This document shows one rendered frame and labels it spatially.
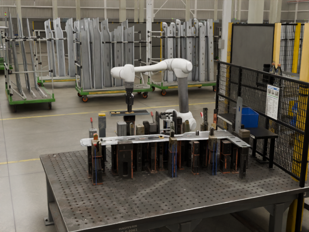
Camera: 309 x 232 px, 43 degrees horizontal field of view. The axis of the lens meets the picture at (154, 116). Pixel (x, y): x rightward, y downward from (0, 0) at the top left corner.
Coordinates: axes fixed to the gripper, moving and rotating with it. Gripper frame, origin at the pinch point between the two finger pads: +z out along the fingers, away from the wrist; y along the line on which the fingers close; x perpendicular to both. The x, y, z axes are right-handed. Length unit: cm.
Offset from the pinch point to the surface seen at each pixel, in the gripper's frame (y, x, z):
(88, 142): 14, -52, 20
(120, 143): 42, -38, 17
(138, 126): 21.0, -4.7, 12.2
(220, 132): 61, 59, 20
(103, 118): -7.8, -24.0, 8.1
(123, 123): 14.3, -17.2, 9.0
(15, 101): -567, 81, 93
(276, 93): 97, 92, -19
